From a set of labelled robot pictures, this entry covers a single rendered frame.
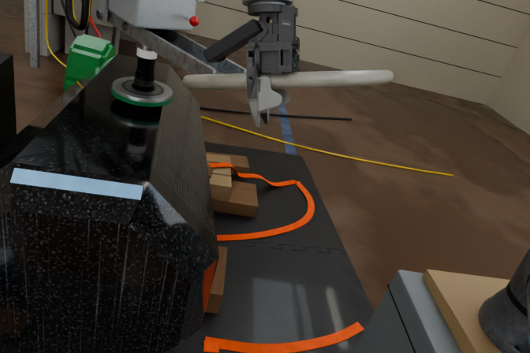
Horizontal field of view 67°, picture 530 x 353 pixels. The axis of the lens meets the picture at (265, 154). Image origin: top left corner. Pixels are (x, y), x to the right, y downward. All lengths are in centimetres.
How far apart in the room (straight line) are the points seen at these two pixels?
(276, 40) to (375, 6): 585
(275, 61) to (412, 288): 62
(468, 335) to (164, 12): 119
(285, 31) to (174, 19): 74
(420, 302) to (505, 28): 670
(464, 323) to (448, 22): 628
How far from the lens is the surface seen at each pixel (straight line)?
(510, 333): 95
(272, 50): 71
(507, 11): 743
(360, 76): 79
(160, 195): 114
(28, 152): 122
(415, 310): 99
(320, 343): 194
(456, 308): 100
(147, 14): 136
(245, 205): 238
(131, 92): 150
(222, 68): 124
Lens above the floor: 146
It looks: 27 degrees down
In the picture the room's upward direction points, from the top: 16 degrees clockwise
